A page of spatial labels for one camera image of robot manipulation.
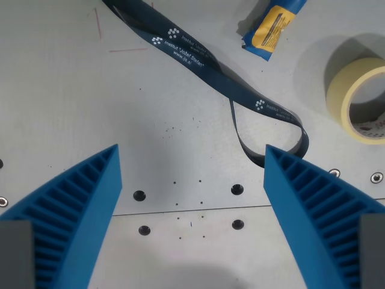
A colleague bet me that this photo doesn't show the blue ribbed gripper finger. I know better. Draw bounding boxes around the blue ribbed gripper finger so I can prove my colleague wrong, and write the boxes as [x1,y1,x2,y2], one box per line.
[263,144,385,289]
[0,143,123,289]

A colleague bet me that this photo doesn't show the beige masking tape roll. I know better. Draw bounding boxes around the beige masking tape roll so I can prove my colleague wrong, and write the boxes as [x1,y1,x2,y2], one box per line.
[325,57,385,145]

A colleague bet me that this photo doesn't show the blue and yellow wrapper packet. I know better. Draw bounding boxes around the blue and yellow wrapper packet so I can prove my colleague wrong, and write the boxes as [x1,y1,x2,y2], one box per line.
[239,0,309,62]

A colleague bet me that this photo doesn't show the dark blue printed lanyard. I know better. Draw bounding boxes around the dark blue printed lanyard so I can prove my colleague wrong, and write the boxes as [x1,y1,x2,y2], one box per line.
[101,0,310,169]

